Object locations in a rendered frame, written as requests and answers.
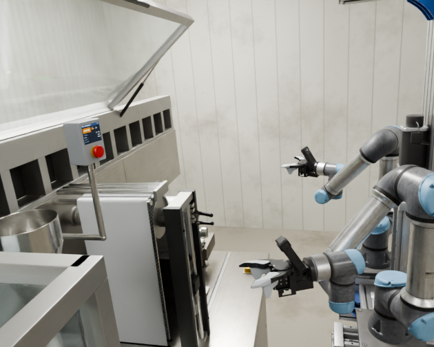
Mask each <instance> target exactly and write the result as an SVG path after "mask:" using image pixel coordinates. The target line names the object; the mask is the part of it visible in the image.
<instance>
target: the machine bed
mask: <svg viewBox="0 0 434 347"><path fill-rule="evenodd" d="M227 252H230V253H231V255H230V257H229V260H228V263H227V266H226V269H225V272H224V274H223V277H222V279H221V282H220V286H219V287H218V291H217V294H216V296H215V299H214V303H213V305H212V307H211V310H210V313H209V327H210V335H209V336H208V337H207V341H206V343H205V347H256V342H257V337H258V329H259V324H260V316H261V311H262V303H263V298H264V292H263V289H262V287H260V288H251V285H252V284H253V282H254V281H255V279H254V277H253V275H252V274H243V271H244V267H239V264H242V263H243V262H246V261H252V260H263V259H269V253H260V252H238V251H212V252H211V254H210V256H209V259H208V261H207V262H209V266H206V267H204V275H205V286H209V292H208V294H207V303H208V301H209V298H210V295H211V292H212V290H213V288H214V285H215V283H216V280H217V277H218V274H219V272H220V269H221V266H222V265H223V261H224V259H225V256H226V254H227ZM164 298H165V307H166V312H167V321H168V326H169V336H170V340H167V345H168V346H171V347H181V344H180V334H179V329H178V319H177V313H176V303H175V298H174V297H167V296H164ZM120 344H121V343H120ZM121 347H156V346H142V345H135V344H121Z"/></svg>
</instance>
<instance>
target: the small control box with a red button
mask: <svg viewBox="0 0 434 347"><path fill-rule="evenodd" d="M63 129H64V133H65V139H66V143H67V147H68V153H69V157H70V163H71V165H83V166H87V165H90V164H92V163H95V162H98V161H100V160H103V159H106V155H105V147H104V143H103V135H102V131H101V124H100V119H99V118H83V119H79V120H73V121H70V122H66V123H63Z"/></svg>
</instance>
